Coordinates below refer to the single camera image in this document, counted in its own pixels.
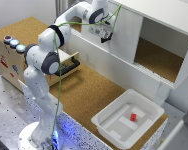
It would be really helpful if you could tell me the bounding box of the red button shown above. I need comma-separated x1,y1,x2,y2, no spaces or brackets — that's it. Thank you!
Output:
3,34,14,45

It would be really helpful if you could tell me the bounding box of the white sliding door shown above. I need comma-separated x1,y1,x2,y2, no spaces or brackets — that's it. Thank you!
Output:
106,3,145,65

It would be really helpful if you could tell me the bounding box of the white cabinet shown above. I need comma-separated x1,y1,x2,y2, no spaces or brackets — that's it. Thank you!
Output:
65,0,188,108

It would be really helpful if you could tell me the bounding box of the black drawer handle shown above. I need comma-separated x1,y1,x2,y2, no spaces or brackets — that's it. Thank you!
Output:
54,56,81,77

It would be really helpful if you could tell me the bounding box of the green button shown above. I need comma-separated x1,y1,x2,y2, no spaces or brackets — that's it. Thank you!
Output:
15,43,27,54

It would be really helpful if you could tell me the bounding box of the blue button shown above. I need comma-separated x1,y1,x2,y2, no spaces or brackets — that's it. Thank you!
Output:
9,38,21,48

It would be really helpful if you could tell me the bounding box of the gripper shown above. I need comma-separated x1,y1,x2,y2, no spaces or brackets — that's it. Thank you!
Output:
88,22,114,40

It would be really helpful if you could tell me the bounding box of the wooden drawer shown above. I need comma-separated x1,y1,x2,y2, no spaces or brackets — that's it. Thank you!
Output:
43,49,81,86

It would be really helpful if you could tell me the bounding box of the pink block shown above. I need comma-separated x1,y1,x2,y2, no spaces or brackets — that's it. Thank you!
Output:
129,112,139,122

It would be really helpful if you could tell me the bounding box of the white plastic box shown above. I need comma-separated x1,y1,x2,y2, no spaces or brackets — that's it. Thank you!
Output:
90,88,166,150

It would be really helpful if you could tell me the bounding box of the wooden drawer box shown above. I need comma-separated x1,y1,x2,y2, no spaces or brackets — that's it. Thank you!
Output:
0,16,78,93

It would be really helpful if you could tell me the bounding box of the green cable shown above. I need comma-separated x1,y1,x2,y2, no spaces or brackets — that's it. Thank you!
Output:
50,3,123,150

